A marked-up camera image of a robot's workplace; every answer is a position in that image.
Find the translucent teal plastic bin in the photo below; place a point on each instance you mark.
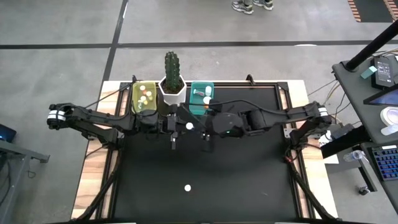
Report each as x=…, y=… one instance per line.
x=194, y=102

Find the black round pole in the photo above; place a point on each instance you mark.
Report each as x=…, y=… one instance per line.
x=373, y=46

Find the small teal box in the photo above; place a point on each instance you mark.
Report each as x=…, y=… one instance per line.
x=368, y=72

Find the black frame clamp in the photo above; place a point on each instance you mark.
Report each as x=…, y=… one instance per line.
x=134, y=78
x=250, y=78

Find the white opaque pill bottle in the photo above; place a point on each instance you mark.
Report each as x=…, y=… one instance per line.
x=208, y=91

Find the monitor with blue screen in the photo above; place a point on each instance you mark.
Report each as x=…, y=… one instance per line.
x=387, y=99

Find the black caster wheel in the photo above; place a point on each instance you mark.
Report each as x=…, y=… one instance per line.
x=364, y=190

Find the amber pill bottle white cap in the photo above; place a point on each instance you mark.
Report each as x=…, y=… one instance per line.
x=206, y=100

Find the pale green pill bottle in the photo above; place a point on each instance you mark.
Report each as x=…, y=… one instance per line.
x=149, y=93

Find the black power brick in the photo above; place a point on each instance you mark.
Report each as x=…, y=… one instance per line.
x=384, y=73

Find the tall green cactus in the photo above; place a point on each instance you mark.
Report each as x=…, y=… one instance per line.
x=172, y=71

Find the orange pill bottle white cap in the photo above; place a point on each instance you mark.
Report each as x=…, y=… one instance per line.
x=142, y=87

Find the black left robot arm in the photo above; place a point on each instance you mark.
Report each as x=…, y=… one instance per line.
x=93, y=119

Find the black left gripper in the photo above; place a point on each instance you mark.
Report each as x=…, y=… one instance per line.
x=169, y=123

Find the dark grey side desk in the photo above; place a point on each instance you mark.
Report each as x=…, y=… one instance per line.
x=354, y=93

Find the teal bottle with white pills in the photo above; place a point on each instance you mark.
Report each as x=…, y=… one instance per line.
x=140, y=106

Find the dark laptop blue glow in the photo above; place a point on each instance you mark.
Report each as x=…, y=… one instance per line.
x=7, y=133

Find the grey metal cart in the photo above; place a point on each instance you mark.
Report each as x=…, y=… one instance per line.
x=18, y=152

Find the translucent yellow plastic bin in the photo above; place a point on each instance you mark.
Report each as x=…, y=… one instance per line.
x=153, y=102

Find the clear plastic water bottle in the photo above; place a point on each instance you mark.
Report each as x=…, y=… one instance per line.
x=353, y=156

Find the blue bottle with red pills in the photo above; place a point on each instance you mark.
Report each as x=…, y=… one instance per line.
x=199, y=92

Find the person's grey shoe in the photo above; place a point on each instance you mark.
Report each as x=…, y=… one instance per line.
x=242, y=7
x=264, y=4

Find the white tape roll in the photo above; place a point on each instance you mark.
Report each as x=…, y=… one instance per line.
x=383, y=115

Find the small yellow pill bottle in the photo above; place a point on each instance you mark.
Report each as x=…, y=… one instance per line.
x=189, y=126

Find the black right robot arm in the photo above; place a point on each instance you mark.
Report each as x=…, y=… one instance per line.
x=280, y=116

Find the amber bottle with yellow pills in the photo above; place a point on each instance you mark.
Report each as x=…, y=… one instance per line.
x=187, y=188

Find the white hexagonal plant pot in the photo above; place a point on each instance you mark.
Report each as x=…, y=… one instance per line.
x=178, y=98

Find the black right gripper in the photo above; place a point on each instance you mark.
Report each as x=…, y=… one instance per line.
x=208, y=129

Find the black keyboard blue keys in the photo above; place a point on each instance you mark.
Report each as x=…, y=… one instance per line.
x=387, y=163

